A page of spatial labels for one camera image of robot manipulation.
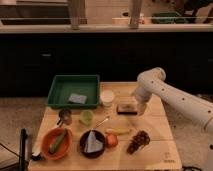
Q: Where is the metal measuring cup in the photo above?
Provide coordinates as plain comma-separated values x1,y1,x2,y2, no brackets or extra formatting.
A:
56,109,72,127

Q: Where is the grey folded cloth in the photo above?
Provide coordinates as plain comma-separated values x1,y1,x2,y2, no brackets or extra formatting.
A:
84,131,103,153

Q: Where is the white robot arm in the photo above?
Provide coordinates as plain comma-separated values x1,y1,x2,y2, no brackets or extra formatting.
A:
134,67,213,171

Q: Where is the metal spoon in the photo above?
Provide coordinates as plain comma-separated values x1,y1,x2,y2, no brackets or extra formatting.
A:
92,116,110,130

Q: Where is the green plastic tray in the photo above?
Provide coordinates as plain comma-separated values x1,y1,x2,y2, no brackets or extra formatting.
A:
47,75,100,109

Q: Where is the dark bowl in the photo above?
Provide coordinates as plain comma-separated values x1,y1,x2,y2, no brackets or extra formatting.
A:
80,130,106,159

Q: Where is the green background bin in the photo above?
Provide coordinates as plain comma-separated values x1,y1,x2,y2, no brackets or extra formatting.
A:
151,12,187,24

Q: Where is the yellow banana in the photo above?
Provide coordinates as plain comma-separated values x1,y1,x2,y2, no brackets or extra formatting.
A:
105,128,131,135

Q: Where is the white paper cup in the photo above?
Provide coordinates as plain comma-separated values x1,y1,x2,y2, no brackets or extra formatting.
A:
100,90,115,107

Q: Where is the orange fruit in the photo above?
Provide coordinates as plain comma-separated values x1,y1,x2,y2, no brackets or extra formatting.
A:
106,134,118,148

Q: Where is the grey sponge in tray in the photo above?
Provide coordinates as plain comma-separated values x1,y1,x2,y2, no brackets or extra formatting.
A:
68,93,87,104

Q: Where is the brown crumb pile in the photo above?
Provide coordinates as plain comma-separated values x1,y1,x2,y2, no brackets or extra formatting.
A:
127,130,150,154

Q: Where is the black pole stand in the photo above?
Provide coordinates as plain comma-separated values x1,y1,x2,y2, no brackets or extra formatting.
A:
19,129,27,171

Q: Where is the orange bowl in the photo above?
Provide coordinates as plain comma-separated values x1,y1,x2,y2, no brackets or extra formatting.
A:
41,128,72,160

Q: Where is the green cucumber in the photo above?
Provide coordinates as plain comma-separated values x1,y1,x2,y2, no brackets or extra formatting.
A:
49,130,67,154

